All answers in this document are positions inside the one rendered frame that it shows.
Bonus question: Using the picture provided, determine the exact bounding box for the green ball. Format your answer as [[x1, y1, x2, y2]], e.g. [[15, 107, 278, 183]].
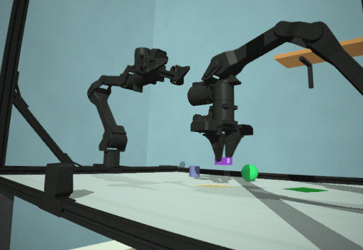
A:
[[241, 164, 258, 181]]

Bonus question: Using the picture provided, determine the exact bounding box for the blue-grey cylinder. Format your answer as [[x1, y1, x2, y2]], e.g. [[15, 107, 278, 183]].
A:
[[189, 166, 200, 177]]

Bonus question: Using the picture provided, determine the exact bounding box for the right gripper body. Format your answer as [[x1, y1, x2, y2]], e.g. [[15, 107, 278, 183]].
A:
[[190, 100, 253, 135]]

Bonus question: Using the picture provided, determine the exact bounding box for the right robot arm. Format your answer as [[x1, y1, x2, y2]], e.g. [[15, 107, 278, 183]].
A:
[[188, 21, 363, 106]]

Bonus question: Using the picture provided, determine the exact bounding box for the purple block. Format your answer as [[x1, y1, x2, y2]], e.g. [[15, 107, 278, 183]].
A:
[[215, 157, 232, 165]]

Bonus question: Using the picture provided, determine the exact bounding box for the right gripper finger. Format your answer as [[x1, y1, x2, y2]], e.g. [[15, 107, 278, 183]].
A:
[[225, 135, 244, 157], [202, 133, 226, 162]]

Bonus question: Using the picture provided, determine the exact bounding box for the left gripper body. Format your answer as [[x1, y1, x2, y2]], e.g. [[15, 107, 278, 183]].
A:
[[135, 53, 184, 85]]

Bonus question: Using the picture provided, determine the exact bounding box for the dark green rectangle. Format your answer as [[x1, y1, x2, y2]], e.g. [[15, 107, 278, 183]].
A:
[[286, 187, 327, 193]]

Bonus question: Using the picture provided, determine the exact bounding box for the pale yellow rectangle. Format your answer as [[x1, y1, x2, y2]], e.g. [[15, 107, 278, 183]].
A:
[[195, 183, 235, 189]]

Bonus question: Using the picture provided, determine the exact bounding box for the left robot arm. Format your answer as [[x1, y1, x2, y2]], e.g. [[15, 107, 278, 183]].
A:
[[87, 47, 168, 168]]

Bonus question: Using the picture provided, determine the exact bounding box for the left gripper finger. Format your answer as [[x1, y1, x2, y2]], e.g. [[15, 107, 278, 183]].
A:
[[143, 55, 168, 75], [175, 65, 190, 83]]

